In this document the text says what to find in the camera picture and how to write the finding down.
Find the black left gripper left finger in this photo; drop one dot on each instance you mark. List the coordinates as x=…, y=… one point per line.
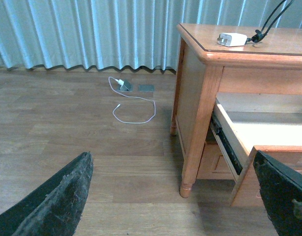
x=55, y=207

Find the wooden nightstand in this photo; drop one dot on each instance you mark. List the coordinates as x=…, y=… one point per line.
x=206, y=68

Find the white floor charger plug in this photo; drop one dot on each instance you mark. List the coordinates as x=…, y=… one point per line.
x=120, y=82

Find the white charger adapter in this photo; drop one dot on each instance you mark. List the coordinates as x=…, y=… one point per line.
x=232, y=39

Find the wooden drawer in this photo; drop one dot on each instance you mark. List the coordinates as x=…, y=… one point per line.
x=244, y=123

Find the closed floor socket cover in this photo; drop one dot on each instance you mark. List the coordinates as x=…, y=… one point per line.
x=146, y=88

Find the pale green curtain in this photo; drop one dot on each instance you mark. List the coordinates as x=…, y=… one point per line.
x=118, y=33

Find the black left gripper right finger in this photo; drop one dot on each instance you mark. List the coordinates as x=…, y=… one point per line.
x=281, y=193

